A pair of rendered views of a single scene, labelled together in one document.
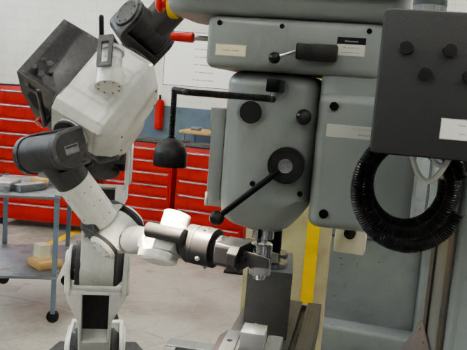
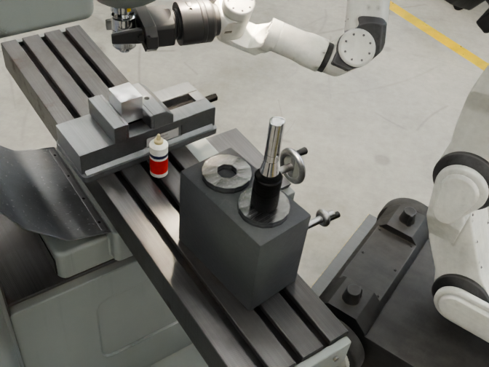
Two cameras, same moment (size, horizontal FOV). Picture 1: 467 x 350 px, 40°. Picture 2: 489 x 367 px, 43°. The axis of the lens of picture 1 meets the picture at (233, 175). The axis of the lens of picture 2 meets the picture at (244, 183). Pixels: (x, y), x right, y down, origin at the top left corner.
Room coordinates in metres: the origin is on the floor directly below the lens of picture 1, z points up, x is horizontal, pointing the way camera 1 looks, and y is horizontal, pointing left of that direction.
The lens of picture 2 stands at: (2.23, -0.72, 1.88)
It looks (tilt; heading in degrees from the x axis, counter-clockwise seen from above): 44 degrees down; 130
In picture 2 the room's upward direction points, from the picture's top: 7 degrees clockwise
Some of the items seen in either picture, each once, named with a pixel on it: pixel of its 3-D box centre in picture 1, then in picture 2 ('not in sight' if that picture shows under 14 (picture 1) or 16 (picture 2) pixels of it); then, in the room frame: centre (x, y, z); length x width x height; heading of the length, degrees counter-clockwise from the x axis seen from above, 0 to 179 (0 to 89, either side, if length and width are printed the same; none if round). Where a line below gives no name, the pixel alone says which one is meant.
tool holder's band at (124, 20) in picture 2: (262, 245); (123, 16); (1.33, -0.07, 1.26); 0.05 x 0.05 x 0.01
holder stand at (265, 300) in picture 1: (268, 289); (240, 225); (1.74, -0.13, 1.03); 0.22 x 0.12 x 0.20; 175
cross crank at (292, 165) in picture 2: not in sight; (283, 170); (1.43, 0.42, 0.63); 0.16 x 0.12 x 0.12; 79
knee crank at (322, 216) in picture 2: not in sight; (312, 222); (1.57, 0.42, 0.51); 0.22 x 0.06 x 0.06; 79
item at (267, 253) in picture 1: (260, 260); (124, 32); (1.33, -0.07, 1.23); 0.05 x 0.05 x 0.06
